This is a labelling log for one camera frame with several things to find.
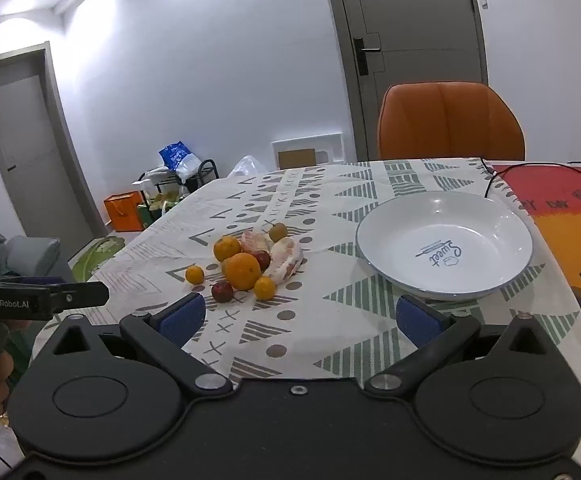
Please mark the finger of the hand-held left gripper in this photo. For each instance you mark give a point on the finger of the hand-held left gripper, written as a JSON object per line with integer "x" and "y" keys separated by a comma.
{"x": 83, "y": 294}

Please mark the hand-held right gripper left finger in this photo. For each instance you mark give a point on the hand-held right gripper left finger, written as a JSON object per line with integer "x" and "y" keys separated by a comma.
{"x": 183, "y": 316}

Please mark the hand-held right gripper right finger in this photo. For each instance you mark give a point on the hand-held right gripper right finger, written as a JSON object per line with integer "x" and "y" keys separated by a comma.
{"x": 418, "y": 318}

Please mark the large orange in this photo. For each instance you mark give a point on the large orange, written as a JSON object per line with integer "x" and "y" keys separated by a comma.
{"x": 243, "y": 271}

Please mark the white plate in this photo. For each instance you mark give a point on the white plate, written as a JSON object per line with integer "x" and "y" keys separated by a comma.
{"x": 440, "y": 245}

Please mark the small orange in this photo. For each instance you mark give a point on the small orange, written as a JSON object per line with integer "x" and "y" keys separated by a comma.
{"x": 265, "y": 287}
{"x": 194, "y": 274}

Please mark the small red fruit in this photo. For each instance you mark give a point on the small red fruit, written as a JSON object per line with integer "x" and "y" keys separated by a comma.
{"x": 222, "y": 291}
{"x": 263, "y": 259}

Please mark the large peeled pomelo piece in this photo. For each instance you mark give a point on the large peeled pomelo piece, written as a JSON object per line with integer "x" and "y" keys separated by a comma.
{"x": 285, "y": 259}

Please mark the green floor mat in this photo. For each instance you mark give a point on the green floor mat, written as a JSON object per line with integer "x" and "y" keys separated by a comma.
{"x": 98, "y": 255}

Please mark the grey sofa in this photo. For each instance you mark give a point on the grey sofa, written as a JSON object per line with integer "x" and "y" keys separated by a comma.
{"x": 15, "y": 255}

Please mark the mandarin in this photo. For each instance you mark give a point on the mandarin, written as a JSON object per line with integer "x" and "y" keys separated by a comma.
{"x": 227, "y": 248}

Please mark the orange box on floor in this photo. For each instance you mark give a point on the orange box on floor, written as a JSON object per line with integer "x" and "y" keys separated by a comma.
{"x": 123, "y": 212}

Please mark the small peeled pomelo piece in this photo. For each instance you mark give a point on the small peeled pomelo piece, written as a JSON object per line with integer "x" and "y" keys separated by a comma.
{"x": 254, "y": 241}

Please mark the green bag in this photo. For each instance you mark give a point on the green bag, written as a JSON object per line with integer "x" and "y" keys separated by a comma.
{"x": 158, "y": 207}

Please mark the brown-green round fruit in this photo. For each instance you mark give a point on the brown-green round fruit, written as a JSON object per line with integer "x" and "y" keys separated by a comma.
{"x": 277, "y": 231}

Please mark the grey door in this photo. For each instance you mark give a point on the grey door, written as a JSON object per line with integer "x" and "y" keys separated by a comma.
{"x": 25, "y": 150}
{"x": 420, "y": 20}

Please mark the blue plastic bag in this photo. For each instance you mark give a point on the blue plastic bag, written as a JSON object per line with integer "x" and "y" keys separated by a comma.
{"x": 176, "y": 154}

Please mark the white plastic bag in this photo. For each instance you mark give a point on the white plastic bag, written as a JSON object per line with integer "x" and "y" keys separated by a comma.
{"x": 245, "y": 166}

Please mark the red orange printed mat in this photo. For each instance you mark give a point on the red orange printed mat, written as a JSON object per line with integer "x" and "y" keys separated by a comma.
{"x": 570, "y": 230}

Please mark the orange chair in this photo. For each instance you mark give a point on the orange chair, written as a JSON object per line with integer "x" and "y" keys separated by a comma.
{"x": 445, "y": 120}

